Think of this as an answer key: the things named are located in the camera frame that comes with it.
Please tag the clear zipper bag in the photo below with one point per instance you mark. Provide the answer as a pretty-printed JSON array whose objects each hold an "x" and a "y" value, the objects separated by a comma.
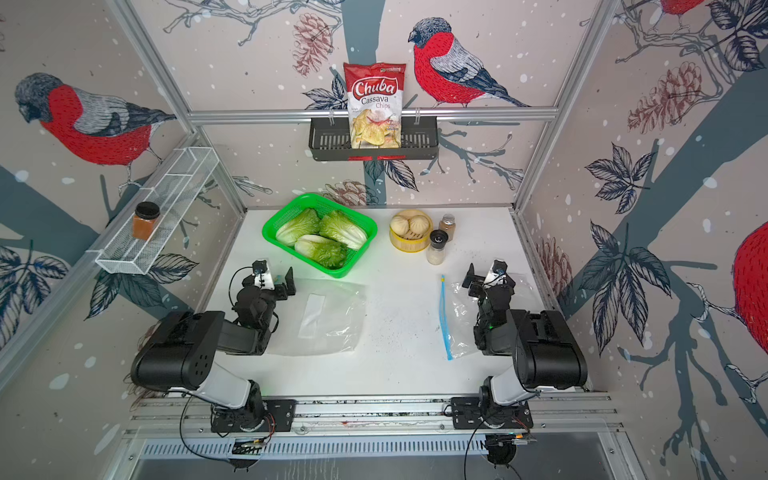
[
  {"x": 324, "y": 317},
  {"x": 458, "y": 312}
]

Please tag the white steamed bun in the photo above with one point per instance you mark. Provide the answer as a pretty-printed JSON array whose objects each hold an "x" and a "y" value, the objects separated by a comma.
[
  {"x": 418, "y": 225},
  {"x": 399, "y": 225}
]

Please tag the chinese cabbage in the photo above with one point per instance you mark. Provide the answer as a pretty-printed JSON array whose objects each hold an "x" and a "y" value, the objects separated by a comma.
[
  {"x": 323, "y": 251},
  {"x": 339, "y": 227},
  {"x": 305, "y": 223}
]

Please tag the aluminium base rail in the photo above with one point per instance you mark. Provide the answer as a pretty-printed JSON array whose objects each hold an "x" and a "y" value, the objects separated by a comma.
[{"x": 367, "y": 426}]

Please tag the white steamed bun right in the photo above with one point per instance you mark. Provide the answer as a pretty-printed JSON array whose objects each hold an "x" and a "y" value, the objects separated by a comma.
[{"x": 418, "y": 225}]

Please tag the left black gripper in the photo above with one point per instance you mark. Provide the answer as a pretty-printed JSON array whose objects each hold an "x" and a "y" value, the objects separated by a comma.
[{"x": 279, "y": 290}]

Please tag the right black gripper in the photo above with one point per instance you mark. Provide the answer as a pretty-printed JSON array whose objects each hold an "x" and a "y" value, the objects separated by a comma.
[{"x": 476, "y": 286}]

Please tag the red Chuba chips bag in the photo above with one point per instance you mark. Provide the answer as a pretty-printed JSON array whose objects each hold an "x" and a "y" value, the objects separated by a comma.
[{"x": 374, "y": 99}]

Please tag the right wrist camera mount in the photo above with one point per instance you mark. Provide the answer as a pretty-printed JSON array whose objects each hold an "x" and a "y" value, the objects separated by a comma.
[{"x": 494, "y": 278}]

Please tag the black lid spice shaker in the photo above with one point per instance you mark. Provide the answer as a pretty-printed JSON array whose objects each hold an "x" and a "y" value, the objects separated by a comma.
[{"x": 436, "y": 251}]

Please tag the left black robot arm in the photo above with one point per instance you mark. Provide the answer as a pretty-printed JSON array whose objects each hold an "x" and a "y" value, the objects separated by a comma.
[{"x": 179, "y": 356}]

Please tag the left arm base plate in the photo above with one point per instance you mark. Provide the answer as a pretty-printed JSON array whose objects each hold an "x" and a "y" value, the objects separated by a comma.
[{"x": 267, "y": 416}]

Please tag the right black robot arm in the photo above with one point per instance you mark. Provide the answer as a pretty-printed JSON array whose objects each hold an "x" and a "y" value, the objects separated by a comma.
[{"x": 542, "y": 348}]

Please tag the chinese cabbage front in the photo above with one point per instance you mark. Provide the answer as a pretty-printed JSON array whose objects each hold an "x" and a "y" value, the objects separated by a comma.
[{"x": 323, "y": 251}]

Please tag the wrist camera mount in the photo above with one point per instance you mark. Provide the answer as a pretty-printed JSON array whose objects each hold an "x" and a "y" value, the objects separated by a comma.
[
  {"x": 263, "y": 280},
  {"x": 494, "y": 278}
]

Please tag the black hanging wire basket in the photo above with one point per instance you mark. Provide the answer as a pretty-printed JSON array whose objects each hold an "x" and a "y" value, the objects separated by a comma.
[{"x": 331, "y": 141}]

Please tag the green plastic basket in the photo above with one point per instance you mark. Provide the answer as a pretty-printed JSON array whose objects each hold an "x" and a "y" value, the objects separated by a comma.
[{"x": 322, "y": 206}]

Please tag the white wire shelf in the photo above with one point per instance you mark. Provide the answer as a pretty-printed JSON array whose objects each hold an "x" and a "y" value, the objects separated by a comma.
[{"x": 160, "y": 208}]

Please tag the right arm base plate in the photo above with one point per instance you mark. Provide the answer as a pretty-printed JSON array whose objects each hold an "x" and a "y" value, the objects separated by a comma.
[{"x": 467, "y": 413}]

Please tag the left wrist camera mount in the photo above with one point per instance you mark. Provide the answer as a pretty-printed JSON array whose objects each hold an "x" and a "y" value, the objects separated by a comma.
[{"x": 263, "y": 280}]

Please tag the yellow bamboo steamer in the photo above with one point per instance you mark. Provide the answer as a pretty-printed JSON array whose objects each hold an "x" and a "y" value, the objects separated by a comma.
[{"x": 409, "y": 244}]

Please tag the white steamed bun left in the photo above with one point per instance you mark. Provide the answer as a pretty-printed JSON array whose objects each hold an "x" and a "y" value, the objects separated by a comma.
[{"x": 399, "y": 225}]

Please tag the brown spice shaker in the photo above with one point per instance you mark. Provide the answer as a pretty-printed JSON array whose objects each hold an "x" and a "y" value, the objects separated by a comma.
[{"x": 448, "y": 225}]

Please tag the orange spice jar black lid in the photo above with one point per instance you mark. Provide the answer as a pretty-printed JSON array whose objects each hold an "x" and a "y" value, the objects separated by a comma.
[{"x": 145, "y": 217}]

